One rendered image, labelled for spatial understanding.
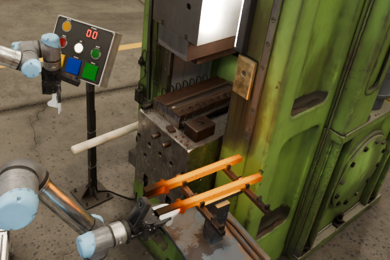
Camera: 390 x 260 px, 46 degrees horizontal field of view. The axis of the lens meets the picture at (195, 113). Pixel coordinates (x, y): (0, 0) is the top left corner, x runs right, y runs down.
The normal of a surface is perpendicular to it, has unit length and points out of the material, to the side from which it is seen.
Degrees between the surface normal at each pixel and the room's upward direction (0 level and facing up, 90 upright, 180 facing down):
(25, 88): 0
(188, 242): 0
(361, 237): 0
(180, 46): 90
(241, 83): 90
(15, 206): 87
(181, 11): 90
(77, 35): 60
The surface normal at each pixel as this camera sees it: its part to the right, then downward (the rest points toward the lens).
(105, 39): -0.29, 0.00
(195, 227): 0.11, -0.82
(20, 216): 0.35, 0.51
